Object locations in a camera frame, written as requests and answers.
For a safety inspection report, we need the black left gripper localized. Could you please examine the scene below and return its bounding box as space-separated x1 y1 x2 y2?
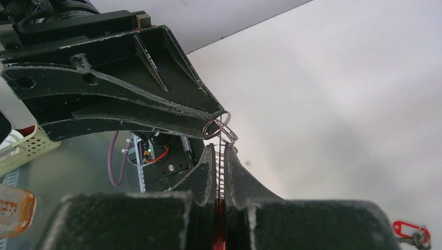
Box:
1 1 224 120

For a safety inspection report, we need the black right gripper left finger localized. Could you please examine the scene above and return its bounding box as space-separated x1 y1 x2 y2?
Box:
36 145 216 249

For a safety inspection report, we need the orange labelled bottle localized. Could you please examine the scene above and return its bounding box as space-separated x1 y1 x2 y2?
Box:
1 184 36 239

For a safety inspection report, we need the beige perforated basket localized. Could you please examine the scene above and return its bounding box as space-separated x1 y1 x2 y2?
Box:
1 126 61 176

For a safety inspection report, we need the white slotted cable duct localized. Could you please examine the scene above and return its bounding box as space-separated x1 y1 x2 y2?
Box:
128 133 146 193

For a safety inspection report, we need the key with red tag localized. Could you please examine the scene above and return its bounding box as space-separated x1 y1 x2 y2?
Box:
392 220 432 249

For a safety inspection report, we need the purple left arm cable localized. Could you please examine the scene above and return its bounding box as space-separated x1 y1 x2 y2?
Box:
107 130 133 188

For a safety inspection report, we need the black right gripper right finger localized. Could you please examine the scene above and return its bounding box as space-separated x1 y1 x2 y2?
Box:
224 145 400 249

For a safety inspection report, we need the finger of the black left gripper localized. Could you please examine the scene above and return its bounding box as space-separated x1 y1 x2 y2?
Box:
31 95 219 141

